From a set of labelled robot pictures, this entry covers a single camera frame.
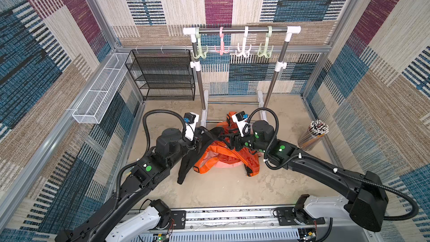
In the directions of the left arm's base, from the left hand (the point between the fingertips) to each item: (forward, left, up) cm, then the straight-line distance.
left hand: (202, 128), depth 67 cm
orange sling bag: (+1, -7, -26) cm, 27 cm away
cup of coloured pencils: (+7, -53, -13) cm, 55 cm away
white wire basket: (+23, +62, -13) cm, 67 cm away
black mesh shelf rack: (+51, +29, -12) cm, 60 cm away
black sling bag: (-3, -2, -3) cm, 5 cm away
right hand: (+1, -10, -8) cm, 13 cm away
